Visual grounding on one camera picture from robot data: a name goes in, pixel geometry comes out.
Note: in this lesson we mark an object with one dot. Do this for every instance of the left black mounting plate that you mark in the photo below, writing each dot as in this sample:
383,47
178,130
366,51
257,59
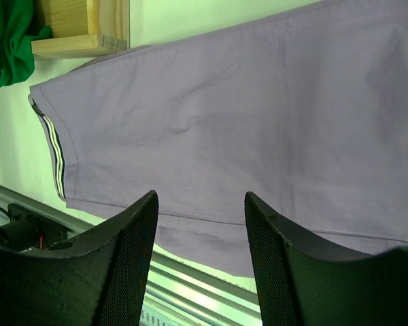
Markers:
21,229

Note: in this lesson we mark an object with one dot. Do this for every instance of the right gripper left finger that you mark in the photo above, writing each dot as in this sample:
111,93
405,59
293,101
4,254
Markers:
98,277

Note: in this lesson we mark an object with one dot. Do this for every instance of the green t-shirt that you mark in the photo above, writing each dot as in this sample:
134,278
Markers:
17,30

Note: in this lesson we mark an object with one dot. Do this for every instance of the wooden clothes rack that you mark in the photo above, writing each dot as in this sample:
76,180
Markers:
82,29

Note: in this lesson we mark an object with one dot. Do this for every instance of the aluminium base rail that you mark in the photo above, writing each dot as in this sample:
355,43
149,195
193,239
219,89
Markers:
176,293

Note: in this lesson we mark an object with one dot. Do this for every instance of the purple trousers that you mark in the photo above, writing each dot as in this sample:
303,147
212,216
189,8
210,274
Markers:
308,109

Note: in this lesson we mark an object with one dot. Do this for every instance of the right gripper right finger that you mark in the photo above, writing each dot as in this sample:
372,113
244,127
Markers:
304,279

